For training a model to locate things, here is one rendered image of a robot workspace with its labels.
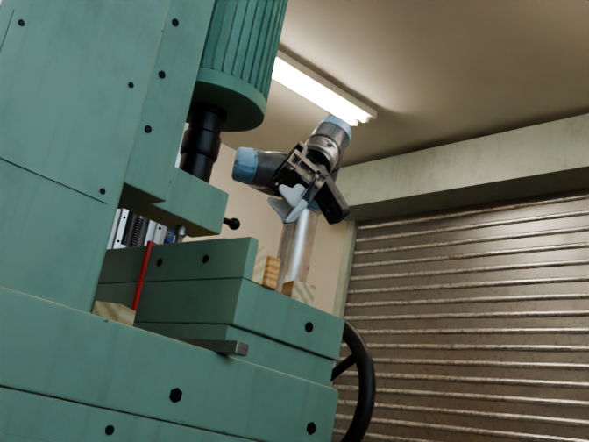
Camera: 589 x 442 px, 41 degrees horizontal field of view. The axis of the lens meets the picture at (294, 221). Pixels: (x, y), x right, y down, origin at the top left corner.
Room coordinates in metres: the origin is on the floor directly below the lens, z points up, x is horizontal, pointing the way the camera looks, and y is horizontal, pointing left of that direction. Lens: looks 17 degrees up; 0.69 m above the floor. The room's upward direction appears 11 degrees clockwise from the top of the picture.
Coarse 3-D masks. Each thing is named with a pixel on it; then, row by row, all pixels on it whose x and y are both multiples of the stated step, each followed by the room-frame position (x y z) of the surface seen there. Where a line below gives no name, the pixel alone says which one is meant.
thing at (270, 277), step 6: (270, 258) 0.98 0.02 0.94; (276, 258) 0.99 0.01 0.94; (270, 264) 0.98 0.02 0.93; (276, 264) 0.99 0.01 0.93; (270, 270) 0.98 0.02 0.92; (276, 270) 0.99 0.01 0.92; (264, 276) 0.98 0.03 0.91; (270, 276) 0.98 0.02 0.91; (276, 276) 0.99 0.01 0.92; (264, 282) 0.98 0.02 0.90; (270, 282) 0.99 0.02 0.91; (276, 282) 0.99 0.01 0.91; (270, 288) 0.99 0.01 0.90
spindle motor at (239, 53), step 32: (224, 0) 1.06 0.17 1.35; (256, 0) 1.07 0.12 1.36; (224, 32) 1.06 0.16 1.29; (256, 32) 1.08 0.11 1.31; (224, 64) 1.05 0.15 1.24; (256, 64) 1.09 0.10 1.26; (192, 96) 1.10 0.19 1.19; (224, 96) 1.08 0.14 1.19; (256, 96) 1.09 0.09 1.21; (224, 128) 1.20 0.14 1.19
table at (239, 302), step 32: (96, 288) 1.19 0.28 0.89; (128, 288) 1.13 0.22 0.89; (160, 288) 1.08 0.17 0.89; (192, 288) 1.03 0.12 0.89; (224, 288) 0.98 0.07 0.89; (256, 288) 0.98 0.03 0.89; (160, 320) 1.06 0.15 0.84; (192, 320) 1.02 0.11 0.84; (224, 320) 0.97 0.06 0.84; (256, 320) 0.99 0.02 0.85; (288, 320) 1.03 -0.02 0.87; (320, 320) 1.07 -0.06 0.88; (320, 352) 1.08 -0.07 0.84
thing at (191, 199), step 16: (176, 176) 1.08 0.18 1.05; (192, 176) 1.09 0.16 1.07; (176, 192) 1.08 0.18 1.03; (192, 192) 1.10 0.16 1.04; (208, 192) 1.12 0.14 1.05; (224, 192) 1.14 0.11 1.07; (128, 208) 1.09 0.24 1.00; (144, 208) 1.08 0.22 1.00; (160, 208) 1.07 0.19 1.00; (176, 208) 1.08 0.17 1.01; (192, 208) 1.10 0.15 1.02; (208, 208) 1.12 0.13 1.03; (224, 208) 1.15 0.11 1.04; (160, 224) 1.15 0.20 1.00; (176, 224) 1.13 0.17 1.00; (192, 224) 1.11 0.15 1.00; (208, 224) 1.13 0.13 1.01
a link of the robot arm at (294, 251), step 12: (276, 192) 1.91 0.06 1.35; (300, 216) 1.88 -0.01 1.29; (312, 216) 1.89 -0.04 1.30; (288, 228) 1.89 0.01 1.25; (300, 228) 1.88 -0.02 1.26; (312, 228) 1.90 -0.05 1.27; (288, 240) 1.88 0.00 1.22; (300, 240) 1.88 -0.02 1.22; (312, 240) 1.91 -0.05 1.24; (288, 252) 1.88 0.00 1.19; (300, 252) 1.88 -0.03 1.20; (288, 264) 1.88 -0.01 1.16; (300, 264) 1.88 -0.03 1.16; (288, 276) 1.87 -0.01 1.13; (300, 276) 1.88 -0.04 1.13; (276, 288) 1.88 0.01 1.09
